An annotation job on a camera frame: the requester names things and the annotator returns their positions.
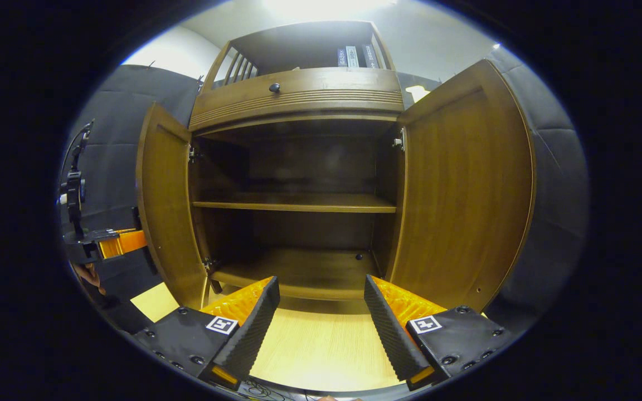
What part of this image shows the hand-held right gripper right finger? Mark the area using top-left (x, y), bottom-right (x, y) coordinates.
top-left (363, 274), bottom-right (517, 392)

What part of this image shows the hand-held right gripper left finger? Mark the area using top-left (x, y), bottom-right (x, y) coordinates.
top-left (134, 276), bottom-right (281, 390)

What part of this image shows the wooden cabinet door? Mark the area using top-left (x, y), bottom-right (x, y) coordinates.
top-left (385, 58), bottom-right (537, 312)
top-left (132, 102), bottom-right (210, 310)

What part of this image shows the wooden double-door shoe cabinet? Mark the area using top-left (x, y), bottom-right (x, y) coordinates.
top-left (134, 21), bottom-right (537, 312)

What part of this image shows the wooden inner cabinet shelf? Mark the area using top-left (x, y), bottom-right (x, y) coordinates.
top-left (192, 192), bottom-right (398, 214)

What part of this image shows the black backdrop cloth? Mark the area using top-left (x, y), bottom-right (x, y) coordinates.
top-left (59, 45), bottom-right (589, 335)

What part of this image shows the wooden drawer with black knob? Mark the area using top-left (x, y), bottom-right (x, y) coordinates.
top-left (189, 67), bottom-right (405, 133)

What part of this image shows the large ceiling light panel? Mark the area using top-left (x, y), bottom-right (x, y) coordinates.
top-left (260, 0), bottom-right (400, 20)

